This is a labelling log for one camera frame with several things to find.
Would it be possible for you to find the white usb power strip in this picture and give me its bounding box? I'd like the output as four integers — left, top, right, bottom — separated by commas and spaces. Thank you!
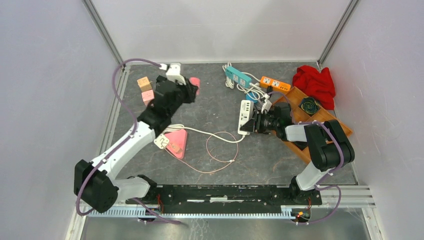
237, 100, 254, 136

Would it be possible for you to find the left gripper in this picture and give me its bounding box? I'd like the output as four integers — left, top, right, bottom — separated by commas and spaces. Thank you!
168, 77, 200, 117

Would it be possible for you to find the white charger plug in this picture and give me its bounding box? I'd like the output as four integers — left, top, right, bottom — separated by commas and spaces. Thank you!
153, 133, 170, 150

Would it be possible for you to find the pink folding plug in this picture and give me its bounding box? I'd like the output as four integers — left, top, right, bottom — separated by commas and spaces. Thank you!
189, 77, 200, 95

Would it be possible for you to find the teal power strip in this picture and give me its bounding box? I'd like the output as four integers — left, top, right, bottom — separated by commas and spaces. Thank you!
225, 66, 252, 88

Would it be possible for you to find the white coiled cord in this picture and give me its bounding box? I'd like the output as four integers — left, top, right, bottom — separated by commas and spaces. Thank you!
160, 123, 247, 144

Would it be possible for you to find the black power adapter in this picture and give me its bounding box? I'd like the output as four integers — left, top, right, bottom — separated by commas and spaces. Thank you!
266, 86, 273, 94

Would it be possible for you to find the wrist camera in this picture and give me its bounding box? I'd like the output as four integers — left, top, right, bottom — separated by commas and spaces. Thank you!
261, 99, 272, 114
165, 63, 187, 85

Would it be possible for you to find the teal strip white cord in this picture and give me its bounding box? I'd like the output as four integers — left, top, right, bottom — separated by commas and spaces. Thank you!
222, 62, 268, 102

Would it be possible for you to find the blue folding extension socket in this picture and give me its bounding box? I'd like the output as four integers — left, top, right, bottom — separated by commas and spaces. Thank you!
245, 92, 261, 103

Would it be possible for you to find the dark green ring object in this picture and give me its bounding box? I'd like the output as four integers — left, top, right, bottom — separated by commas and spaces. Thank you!
298, 97, 321, 116

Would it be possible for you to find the orange divided tray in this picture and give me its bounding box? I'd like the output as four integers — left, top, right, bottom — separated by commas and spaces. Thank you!
273, 86, 354, 165

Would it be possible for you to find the pink plug adapter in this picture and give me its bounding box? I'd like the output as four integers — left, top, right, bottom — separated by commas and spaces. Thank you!
141, 89, 155, 106

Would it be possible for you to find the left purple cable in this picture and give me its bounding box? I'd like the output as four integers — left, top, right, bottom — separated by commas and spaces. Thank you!
75, 58, 184, 226

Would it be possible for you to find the red cloth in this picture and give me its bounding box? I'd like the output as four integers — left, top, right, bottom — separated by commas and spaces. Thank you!
292, 65, 336, 111

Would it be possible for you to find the orange pink usb charger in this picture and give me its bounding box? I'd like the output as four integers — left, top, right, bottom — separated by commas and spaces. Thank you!
169, 143, 180, 152

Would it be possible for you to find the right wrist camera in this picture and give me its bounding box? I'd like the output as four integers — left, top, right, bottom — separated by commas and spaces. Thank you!
261, 99, 272, 114

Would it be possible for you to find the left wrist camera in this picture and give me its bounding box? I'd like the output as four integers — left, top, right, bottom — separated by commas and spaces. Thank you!
165, 63, 187, 85

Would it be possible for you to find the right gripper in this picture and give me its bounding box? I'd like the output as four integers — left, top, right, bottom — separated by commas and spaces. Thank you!
240, 109, 279, 134

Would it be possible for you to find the pink square power strip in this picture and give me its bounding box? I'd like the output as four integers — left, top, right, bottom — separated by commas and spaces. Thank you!
164, 129, 188, 160

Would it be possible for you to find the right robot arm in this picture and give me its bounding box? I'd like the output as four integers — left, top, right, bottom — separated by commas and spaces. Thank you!
237, 100, 355, 204

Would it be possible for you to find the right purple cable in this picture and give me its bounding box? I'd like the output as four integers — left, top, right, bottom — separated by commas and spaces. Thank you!
268, 91, 345, 226

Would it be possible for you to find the orange power strip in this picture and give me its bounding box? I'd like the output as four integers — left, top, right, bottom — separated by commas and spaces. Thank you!
259, 76, 291, 93

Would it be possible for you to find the purple cable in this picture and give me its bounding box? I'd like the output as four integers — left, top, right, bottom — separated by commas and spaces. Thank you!
75, 58, 184, 226
268, 91, 345, 226

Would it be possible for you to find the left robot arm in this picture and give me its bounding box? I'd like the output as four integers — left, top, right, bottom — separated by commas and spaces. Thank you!
73, 75, 200, 213

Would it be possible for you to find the pink thin cable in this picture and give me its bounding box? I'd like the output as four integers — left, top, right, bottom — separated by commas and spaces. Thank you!
173, 131, 240, 174

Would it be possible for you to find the wooden cube adapter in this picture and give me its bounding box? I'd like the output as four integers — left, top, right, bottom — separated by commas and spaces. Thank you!
137, 76, 153, 93

